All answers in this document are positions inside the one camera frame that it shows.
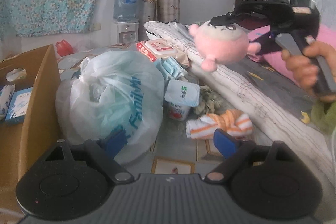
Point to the white striped blanket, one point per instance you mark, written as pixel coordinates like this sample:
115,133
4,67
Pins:
279,108

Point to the white plastic bag blue print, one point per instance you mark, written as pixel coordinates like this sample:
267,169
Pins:
114,89

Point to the orange striped white towel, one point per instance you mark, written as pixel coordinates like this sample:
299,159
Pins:
233,121

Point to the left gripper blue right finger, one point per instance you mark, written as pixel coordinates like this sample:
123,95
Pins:
235,152

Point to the white yogurt cup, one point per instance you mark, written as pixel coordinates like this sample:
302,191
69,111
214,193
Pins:
181,97

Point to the blue wet wipes pack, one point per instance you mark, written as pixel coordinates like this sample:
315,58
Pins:
5,98

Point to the red plastic bag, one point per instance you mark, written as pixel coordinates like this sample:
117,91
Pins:
64,48

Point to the person right hand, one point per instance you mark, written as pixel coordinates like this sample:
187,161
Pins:
304,72

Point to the green scrunchie cloth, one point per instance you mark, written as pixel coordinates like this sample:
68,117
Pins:
209,101

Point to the light blue towel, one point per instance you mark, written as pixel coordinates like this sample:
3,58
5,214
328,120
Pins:
170,68

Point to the brown cardboard box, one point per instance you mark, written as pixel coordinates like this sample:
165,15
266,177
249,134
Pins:
22,144

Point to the light blue tissue box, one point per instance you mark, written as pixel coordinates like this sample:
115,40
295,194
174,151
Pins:
18,106

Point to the pink plush doll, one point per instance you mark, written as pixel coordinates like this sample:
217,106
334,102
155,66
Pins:
221,45

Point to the rolled floral mat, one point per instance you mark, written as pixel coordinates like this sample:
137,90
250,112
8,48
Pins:
148,10

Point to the rolled checked mat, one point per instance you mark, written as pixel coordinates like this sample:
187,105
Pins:
169,11

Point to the water dispenser with bottle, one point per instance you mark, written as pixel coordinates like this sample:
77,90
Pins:
125,22

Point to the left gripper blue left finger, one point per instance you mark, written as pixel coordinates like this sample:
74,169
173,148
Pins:
102,152

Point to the pink wet wipes pack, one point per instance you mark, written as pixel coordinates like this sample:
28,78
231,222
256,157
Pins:
158,49

